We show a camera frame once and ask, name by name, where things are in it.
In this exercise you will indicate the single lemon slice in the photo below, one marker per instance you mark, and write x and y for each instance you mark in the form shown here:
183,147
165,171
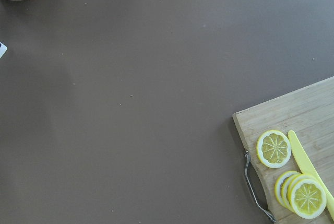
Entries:
273,149

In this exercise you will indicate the back stacked lemon slice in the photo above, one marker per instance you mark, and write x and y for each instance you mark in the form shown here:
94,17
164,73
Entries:
278,185

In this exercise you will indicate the stacked lemon slice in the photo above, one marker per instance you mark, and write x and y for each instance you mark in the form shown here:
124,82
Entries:
307,198
278,185
284,190

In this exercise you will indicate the wooden cutting board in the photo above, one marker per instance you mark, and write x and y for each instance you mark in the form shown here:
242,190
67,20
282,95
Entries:
307,111

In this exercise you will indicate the middle stacked lemon slice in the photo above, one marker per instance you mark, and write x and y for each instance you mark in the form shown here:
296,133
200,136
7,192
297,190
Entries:
284,190

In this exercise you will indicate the yellow plastic knife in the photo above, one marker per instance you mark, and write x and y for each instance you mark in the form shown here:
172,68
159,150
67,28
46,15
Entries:
305,165

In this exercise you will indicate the front stacked lemon slice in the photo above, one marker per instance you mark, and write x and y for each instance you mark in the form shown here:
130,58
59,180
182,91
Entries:
307,198

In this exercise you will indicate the metal cutting board handle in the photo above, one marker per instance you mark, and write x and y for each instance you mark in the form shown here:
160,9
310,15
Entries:
251,188

